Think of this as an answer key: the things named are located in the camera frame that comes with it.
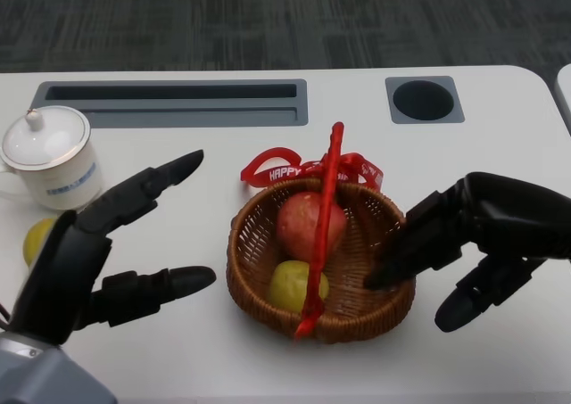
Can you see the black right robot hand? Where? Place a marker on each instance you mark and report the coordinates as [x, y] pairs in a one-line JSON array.
[[508, 216]]

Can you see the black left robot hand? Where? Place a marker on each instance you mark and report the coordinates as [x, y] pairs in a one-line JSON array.
[[67, 266]]

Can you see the red apple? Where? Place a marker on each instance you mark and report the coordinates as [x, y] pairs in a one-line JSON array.
[[296, 225]]

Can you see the red printed ribbon bow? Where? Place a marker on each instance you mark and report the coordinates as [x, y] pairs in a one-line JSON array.
[[278, 172]]

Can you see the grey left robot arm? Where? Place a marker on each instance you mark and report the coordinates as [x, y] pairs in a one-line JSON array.
[[49, 373]]

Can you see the yellow-green pear with stem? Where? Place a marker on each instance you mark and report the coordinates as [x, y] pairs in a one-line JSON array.
[[38, 243]]

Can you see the white ceramic mug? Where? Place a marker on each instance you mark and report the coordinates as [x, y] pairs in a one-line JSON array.
[[62, 185]]

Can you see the white mug lid with knob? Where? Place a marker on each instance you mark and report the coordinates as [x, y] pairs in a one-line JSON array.
[[49, 138]]

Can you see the white neighbouring table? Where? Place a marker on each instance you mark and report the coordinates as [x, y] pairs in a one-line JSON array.
[[564, 92]]

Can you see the grey table cup holder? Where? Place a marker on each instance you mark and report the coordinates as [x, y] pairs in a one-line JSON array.
[[424, 100]]

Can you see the long grey table tray recess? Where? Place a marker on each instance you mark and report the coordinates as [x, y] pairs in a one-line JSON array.
[[178, 117]]

